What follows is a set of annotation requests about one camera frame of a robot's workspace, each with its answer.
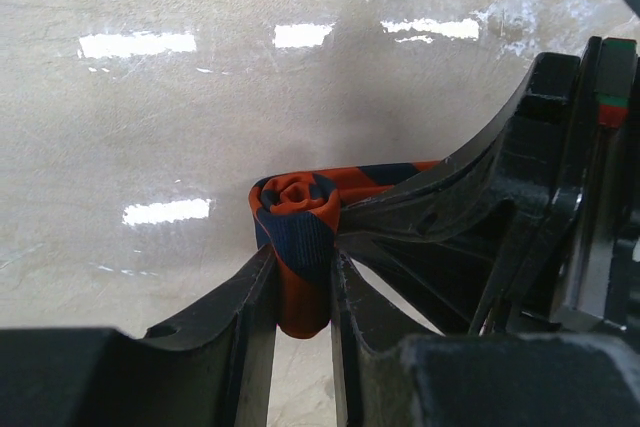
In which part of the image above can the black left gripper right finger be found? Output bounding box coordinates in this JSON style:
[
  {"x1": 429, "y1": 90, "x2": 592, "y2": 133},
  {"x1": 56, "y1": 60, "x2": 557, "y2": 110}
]
[{"x1": 331, "y1": 252, "x2": 436, "y2": 426}]

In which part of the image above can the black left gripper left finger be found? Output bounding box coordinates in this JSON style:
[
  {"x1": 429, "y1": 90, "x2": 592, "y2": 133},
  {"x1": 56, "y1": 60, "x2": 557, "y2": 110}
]
[{"x1": 119, "y1": 247, "x2": 277, "y2": 426}]

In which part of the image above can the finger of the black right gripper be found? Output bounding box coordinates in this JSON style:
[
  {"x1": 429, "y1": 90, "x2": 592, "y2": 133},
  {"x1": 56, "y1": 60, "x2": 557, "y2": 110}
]
[{"x1": 339, "y1": 234, "x2": 504, "y2": 335}]

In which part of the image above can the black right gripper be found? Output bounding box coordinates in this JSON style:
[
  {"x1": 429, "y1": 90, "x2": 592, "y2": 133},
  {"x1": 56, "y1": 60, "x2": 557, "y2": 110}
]
[{"x1": 339, "y1": 0, "x2": 639, "y2": 335}]

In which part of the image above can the orange navy striped tie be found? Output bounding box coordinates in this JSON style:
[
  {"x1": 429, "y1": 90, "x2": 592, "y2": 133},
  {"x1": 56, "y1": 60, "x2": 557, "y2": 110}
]
[{"x1": 248, "y1": 161, "x2": 437, "y2": 339}]

